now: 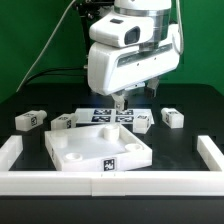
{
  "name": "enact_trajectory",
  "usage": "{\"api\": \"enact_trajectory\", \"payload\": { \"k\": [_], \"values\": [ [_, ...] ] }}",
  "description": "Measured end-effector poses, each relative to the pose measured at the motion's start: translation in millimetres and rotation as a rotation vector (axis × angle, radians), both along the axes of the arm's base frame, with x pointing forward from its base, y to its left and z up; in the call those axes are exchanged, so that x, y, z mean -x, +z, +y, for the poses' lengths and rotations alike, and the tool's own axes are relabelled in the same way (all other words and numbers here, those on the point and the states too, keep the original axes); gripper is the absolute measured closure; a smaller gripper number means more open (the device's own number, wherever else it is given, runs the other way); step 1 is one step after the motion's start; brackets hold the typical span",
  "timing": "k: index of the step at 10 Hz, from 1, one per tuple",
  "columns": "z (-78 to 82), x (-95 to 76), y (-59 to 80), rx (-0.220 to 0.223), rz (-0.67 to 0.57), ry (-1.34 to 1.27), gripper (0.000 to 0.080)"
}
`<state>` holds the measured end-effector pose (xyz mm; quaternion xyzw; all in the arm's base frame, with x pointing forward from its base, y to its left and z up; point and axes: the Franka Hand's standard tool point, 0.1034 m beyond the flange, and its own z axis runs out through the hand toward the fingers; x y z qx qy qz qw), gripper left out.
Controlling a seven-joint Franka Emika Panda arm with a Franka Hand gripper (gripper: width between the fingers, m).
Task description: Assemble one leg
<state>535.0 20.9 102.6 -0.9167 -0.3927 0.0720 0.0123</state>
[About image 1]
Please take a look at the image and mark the black cable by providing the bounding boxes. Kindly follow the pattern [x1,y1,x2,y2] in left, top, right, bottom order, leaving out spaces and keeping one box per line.
[18,67,88,93]

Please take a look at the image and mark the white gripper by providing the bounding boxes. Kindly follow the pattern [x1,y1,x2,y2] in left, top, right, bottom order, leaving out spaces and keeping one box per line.
[88,25,180,112]

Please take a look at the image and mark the white U-shaped fence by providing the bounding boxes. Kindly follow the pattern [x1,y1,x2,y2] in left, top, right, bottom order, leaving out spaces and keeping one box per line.
[0,136,224,196]

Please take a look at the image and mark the black stand pole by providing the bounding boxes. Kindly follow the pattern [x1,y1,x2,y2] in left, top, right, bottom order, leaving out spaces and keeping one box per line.
[72,0,115,68]

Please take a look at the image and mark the white square table top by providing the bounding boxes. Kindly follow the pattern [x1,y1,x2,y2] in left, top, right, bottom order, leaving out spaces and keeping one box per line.
[45,124,152,172]

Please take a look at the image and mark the white cable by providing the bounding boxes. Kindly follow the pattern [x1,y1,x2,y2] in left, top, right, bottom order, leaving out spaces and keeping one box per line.
[15,0,78,93]

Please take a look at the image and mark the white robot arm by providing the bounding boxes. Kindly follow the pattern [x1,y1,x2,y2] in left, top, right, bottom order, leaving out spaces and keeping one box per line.
[87,0,184,111]

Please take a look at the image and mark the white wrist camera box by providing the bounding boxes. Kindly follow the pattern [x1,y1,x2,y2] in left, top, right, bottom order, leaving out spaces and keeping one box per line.
[89,15,154,48]

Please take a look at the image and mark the white sheet with markers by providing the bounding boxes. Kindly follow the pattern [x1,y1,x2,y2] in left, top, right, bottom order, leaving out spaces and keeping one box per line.
[75,108,152,124]

